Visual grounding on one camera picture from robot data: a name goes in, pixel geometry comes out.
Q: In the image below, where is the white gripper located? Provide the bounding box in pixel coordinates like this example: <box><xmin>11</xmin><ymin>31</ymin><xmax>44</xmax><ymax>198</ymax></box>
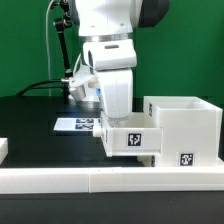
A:
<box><xmin>96</xmin><ymin>69</ymin><xmax>133</xmax><ymax>120</ymax></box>

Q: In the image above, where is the white drawer box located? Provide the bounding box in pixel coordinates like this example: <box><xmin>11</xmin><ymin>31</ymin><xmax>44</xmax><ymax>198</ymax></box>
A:
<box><xmin>137</xmin><ymin>155</ymin><xmax>155</xmax><ymax>167</ymax></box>
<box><xmin>93</xmin><ymin>112</ymin><xmax>162</xmax><ymax>157</ymax></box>

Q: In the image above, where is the white front drawer box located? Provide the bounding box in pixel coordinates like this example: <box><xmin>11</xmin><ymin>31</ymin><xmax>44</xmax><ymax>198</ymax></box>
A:
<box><xmin>137</xmin><ymin>155</ymin><xmax>155</xmax><ymax>167</ymax></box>

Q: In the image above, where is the white drawer cabinet frame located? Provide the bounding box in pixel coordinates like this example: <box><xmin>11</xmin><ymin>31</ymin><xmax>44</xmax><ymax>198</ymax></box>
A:
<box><xmin>143</xmin><ymin>96</ymin><xmax>222</xmax><ymax>167</ymax></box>

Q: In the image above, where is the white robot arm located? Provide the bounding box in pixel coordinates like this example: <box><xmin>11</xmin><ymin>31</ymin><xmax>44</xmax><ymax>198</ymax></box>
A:
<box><xmin>69</xmin><ymin>0</ymin><xmax>170</xmax><ymax>120</ymax></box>

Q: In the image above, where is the marker sheet on table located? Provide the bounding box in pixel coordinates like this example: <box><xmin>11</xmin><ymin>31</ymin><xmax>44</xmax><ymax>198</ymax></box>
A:
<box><xmin>54</xmin><ymin>118</ymin><xmax>100</xmax><ymax>131</ymax></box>

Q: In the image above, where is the white left fence piece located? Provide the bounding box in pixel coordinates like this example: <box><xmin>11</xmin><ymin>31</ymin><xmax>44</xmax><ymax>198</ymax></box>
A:
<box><xmin>0</xmin><ymin>138</ymin><xmax>8</xmax><ymax>165</ymax></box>

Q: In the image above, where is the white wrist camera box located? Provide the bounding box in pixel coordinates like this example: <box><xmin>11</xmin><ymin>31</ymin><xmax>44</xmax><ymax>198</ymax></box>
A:
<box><xmin>83</xmin><ymin>39</ymin><xmax>137</xmax><ymax>70</ymax></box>

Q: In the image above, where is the black cable bundle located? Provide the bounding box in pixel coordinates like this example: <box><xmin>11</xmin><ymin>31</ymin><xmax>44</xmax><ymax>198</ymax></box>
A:
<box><xmin>15</xmin><ymin>79</ymin><xmax>71</xmax><ymax>98</ymax></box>

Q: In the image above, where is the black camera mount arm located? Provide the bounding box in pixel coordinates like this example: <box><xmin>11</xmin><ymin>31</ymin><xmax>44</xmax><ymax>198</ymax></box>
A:
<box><xmin>54</xmin><ymin>0</ymin><xmax>73</xmax><ymax>81</ymax></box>

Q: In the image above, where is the white front fence rail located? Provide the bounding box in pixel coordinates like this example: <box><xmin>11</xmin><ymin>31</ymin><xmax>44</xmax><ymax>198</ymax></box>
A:
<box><xmin>0</xmin><ymin>166</ymin><xmax>224</xmax><ymax>194</ymax></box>

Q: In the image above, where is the white fence rail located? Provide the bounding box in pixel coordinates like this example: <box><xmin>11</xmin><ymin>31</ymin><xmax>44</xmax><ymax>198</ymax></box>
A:
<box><xmin>0</xmin><ymin>166</ymin><xmax>224</xmax><ymax>194</ymax></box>
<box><xmin>216</xmin><ymin>158</ymin><xmax>224</xmax><ymax>167</ymax></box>

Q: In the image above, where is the white right fence rail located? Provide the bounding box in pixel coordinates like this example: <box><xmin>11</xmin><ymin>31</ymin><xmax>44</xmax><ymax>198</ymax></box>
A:
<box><xmin>216</xmin><ymin>158</ymin><xmax>224</xmax><ymax>167</ymax></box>

